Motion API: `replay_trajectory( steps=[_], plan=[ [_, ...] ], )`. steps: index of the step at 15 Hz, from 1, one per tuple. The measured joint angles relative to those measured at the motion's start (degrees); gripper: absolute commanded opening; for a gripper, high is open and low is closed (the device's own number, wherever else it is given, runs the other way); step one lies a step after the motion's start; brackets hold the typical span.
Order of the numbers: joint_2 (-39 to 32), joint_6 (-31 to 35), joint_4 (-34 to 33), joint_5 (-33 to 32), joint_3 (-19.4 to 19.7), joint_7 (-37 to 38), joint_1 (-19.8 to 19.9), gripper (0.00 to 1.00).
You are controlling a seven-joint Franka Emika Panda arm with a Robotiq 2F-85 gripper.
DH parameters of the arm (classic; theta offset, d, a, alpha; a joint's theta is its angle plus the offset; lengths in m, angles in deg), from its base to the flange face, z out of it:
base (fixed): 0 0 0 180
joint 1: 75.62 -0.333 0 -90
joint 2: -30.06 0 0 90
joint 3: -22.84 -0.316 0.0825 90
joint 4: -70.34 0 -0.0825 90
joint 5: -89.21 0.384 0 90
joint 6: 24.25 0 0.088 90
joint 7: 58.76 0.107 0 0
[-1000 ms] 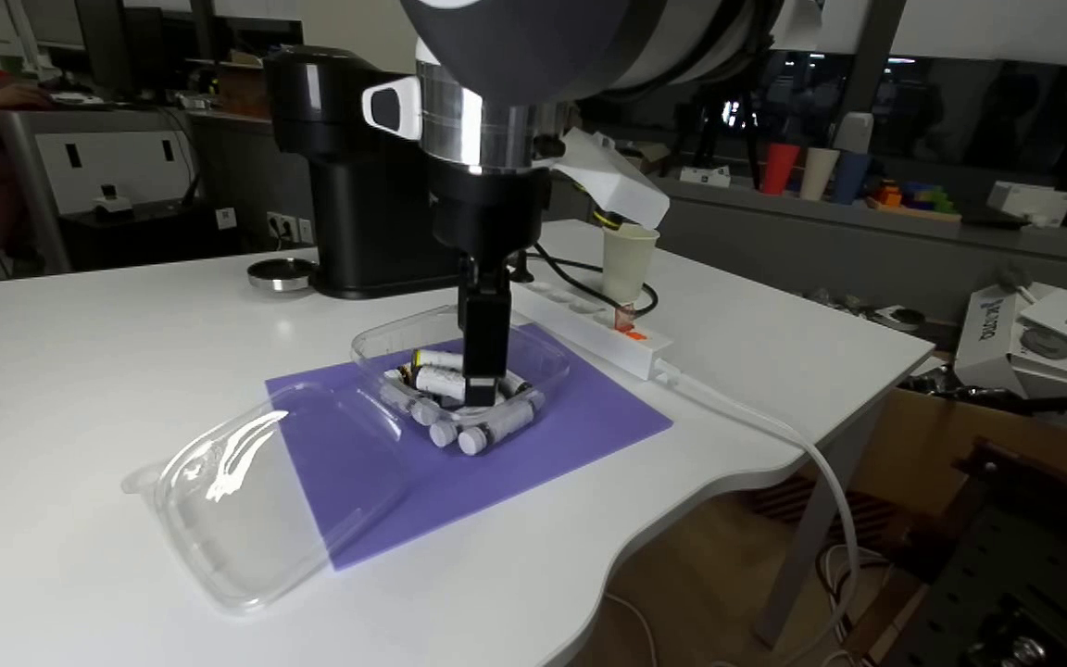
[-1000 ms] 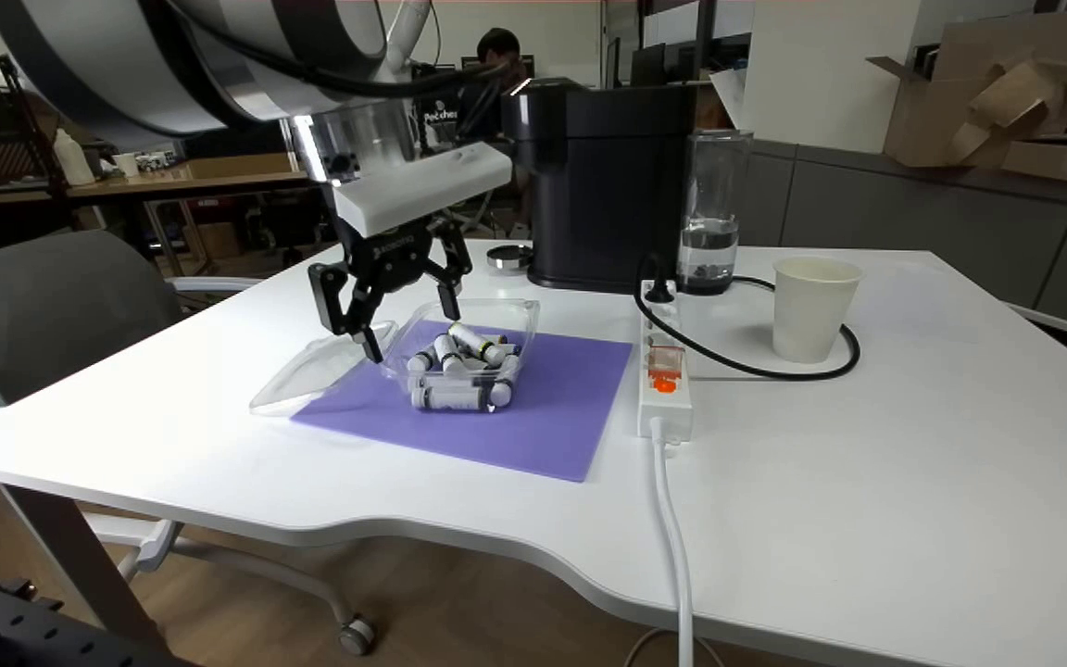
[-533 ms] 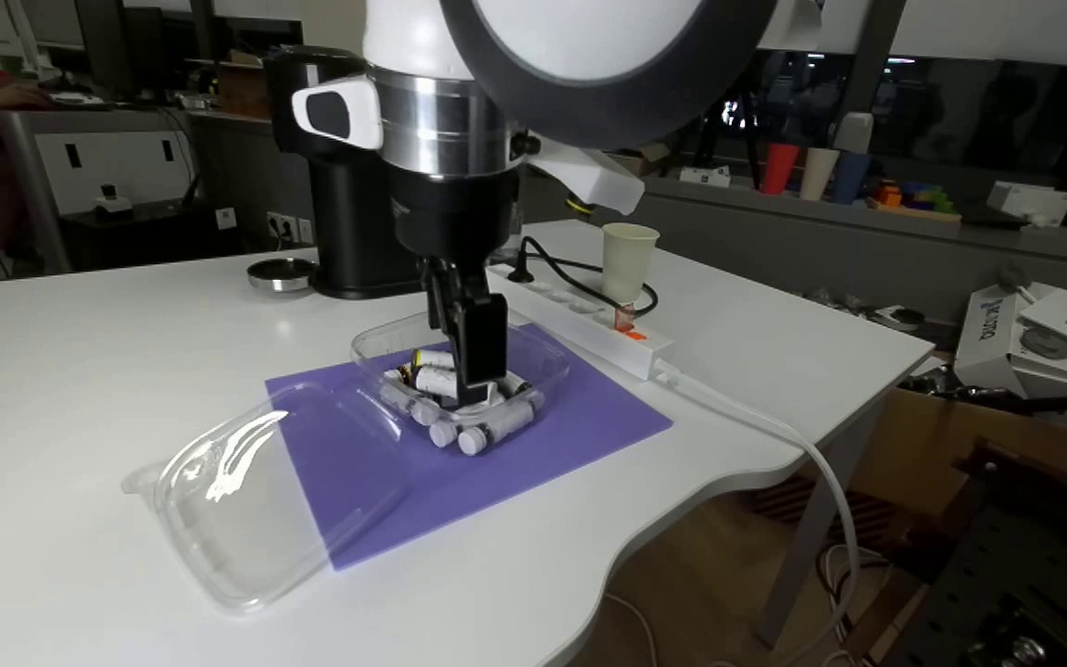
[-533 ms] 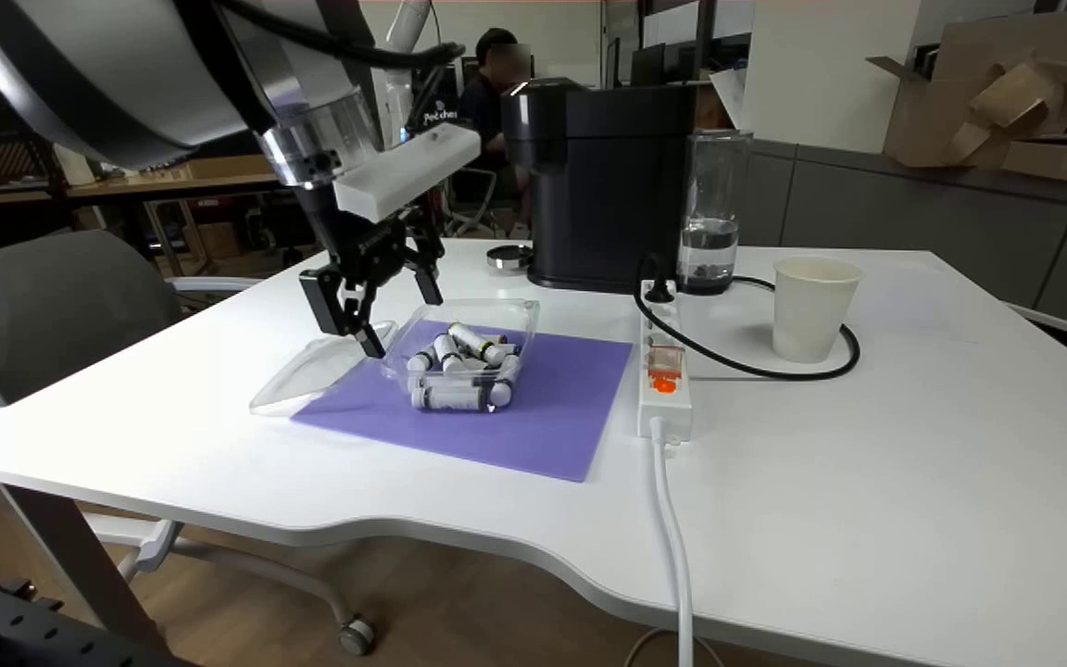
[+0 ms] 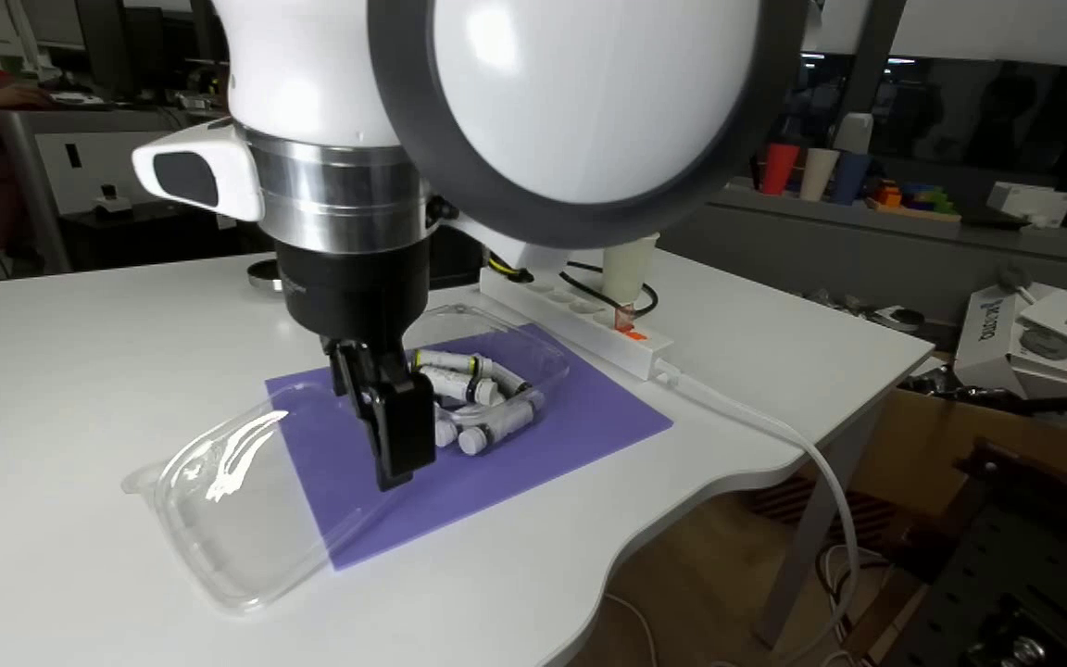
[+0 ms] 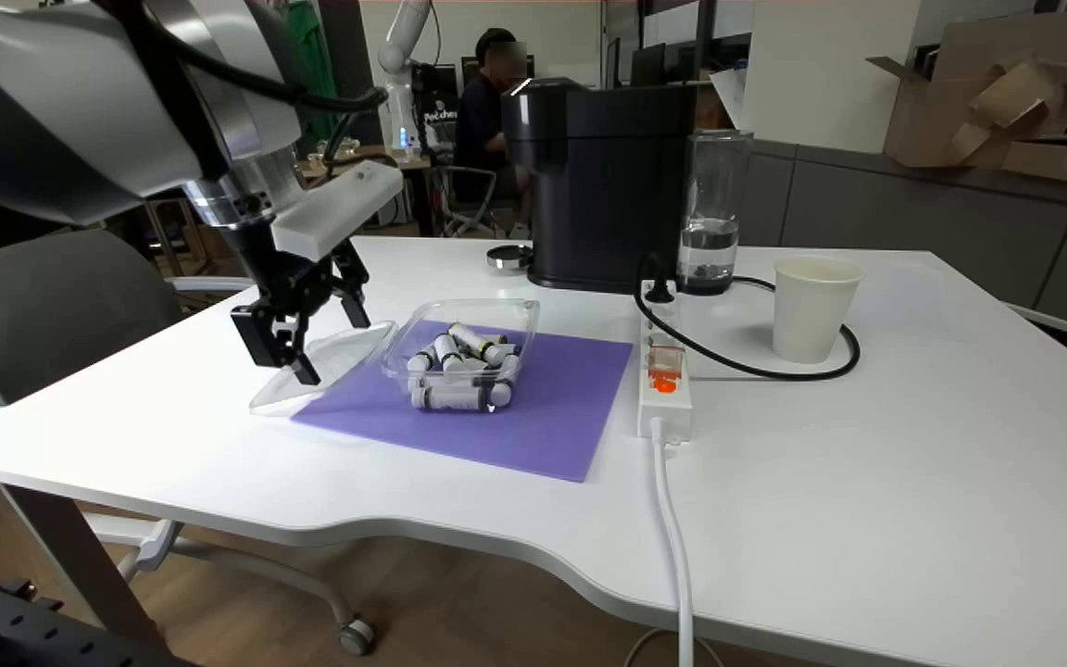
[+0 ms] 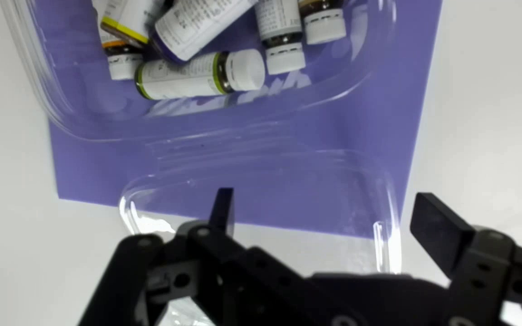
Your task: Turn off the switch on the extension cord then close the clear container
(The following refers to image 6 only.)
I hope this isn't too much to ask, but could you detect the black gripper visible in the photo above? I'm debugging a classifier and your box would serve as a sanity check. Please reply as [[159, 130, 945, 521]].
[[226, 219, 379, 388]]

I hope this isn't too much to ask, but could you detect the white extension cord orange switch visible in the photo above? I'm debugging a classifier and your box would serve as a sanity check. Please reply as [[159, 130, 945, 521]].
[[635, 317, 702, 445]]

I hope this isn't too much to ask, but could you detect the clear container lid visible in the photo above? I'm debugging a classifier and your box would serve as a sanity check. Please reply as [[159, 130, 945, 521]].
[[245, 314, 402, 417]]

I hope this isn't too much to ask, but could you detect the clear plastic container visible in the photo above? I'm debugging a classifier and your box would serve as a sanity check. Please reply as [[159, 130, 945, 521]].
[[379, 293, 546, 417]]

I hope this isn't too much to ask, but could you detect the grey office chair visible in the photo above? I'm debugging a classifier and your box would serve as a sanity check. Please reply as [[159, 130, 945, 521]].
[[0, 225, 387, 659]]

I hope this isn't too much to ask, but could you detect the purple mat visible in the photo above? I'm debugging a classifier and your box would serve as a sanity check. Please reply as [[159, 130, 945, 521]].
[[288, 314, 636, 485]]

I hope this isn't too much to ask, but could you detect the person in dark shirt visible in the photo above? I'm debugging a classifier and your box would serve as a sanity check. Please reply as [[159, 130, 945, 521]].
[[450, 22, 541, 175]]

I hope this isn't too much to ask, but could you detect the black coffee machine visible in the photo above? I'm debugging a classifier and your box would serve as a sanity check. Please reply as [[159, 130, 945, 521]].
[[499, 78, 702, 297]]

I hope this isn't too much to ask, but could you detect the grey table leg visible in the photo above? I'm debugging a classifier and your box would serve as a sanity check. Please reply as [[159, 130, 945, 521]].
[[0, 482, 173, 667]]

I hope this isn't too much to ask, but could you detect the clear water tank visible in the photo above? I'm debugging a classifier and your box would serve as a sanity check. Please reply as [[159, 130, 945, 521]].
[[674, 127, 756, 298]]

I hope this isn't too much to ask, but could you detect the black perforated board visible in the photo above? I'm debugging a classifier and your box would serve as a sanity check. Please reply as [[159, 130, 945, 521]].
[[0, 570, 192, 667]]

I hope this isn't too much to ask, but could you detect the white paper cup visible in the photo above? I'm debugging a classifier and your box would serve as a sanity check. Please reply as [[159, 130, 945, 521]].
[[767, 256, 866, 365]]

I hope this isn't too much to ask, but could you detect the grey cabinet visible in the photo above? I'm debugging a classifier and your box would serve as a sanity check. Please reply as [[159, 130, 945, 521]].
[[734, 136, 1067, 342]]

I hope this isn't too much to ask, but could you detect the open brown cardboard box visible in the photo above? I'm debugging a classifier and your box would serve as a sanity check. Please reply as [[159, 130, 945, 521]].
[[865, 4, 1067, 176]]

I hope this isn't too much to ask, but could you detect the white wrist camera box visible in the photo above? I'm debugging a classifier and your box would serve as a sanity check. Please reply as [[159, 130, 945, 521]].
[[268, 155, 409, 266]]

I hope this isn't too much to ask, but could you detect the black robot cable hose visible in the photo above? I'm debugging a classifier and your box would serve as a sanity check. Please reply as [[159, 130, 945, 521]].
[[96, 0, 393, 117]]

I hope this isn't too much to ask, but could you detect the white power cable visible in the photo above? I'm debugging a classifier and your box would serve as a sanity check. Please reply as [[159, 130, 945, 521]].
[[618, 422, 725, 667]]

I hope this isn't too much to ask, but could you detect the black power cable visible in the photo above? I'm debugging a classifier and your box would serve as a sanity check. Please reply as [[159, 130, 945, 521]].
[[630, 271, 866, 385]]

